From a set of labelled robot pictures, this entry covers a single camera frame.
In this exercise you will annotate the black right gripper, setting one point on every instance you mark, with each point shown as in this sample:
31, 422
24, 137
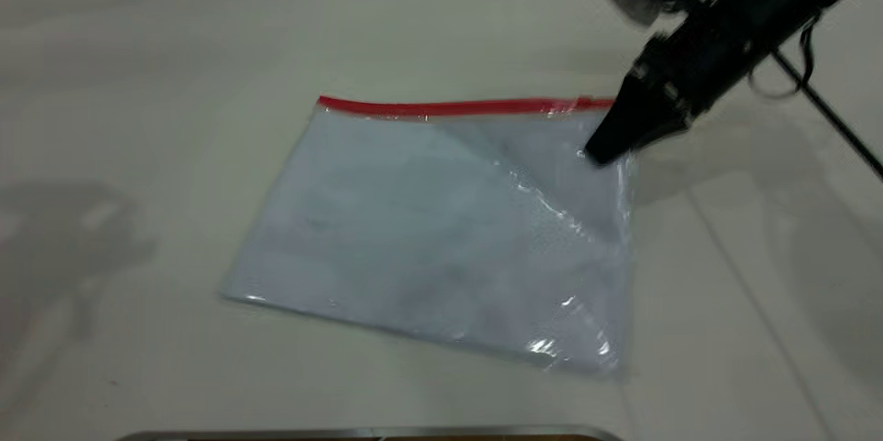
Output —
697, 61

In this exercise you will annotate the red zipper slider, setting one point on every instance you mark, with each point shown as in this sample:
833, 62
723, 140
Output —
585, 103

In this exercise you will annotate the clear zipper bag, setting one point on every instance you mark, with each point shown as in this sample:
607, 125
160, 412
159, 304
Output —
428, 234

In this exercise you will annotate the silver metal edge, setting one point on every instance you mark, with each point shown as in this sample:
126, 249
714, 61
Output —
345, 433

